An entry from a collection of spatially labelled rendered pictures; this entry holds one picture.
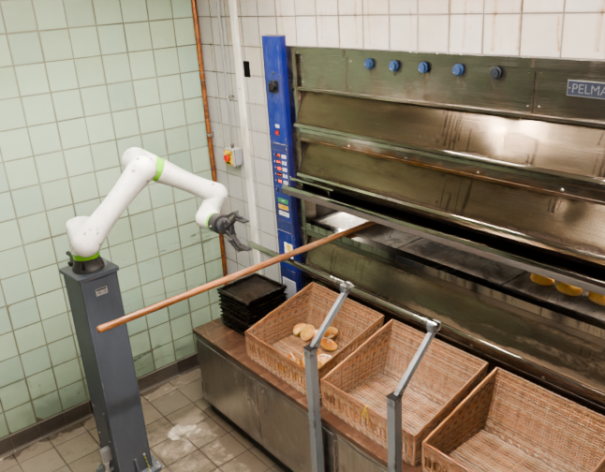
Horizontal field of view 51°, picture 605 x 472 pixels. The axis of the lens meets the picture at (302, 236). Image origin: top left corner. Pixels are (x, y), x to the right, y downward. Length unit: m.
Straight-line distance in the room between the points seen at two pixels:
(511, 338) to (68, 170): 2.43
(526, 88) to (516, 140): 0.19
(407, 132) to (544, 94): 0.64
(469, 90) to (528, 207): 0.50
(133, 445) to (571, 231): 2.39
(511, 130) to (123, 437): 2.39
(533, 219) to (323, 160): 1.18
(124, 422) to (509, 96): 2.40
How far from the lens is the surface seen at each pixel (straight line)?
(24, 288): 3.81
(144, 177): 2.86
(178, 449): 3.84
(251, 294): 3.56
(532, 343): 2.71
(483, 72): 2.53
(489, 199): 2.61
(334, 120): 3.10
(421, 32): 2.68
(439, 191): 2.74
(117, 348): 3.29
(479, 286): 2.75
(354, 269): 3.27
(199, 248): 4.20
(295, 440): 3.26
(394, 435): 2.52
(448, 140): 2.64
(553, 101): 2.40
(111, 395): 3.39
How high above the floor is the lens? 2.38
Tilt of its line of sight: 21 degrees down
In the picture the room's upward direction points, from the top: 4 degrees counter-clockwise
